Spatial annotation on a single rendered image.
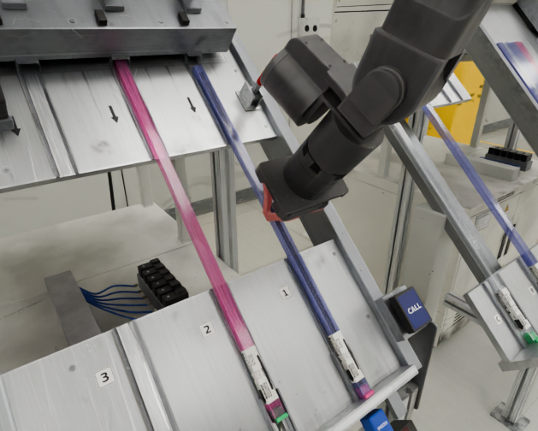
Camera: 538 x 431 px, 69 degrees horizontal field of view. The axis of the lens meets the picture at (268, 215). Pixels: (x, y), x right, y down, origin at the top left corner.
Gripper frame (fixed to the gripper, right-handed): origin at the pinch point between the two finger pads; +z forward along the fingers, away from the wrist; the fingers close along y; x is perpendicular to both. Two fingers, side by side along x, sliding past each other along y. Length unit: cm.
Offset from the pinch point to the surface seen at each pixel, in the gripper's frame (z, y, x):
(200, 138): 1.1, 4.4, -13.7
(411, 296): -3.4, -11.1, 17.8
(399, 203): 48, -81, -3
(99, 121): 1.1, 16.3, -18.6
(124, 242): 58, 6, -22
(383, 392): -1.2, -1.5, 25.6
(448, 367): 71, -86, 56
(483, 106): 40, -151, -27
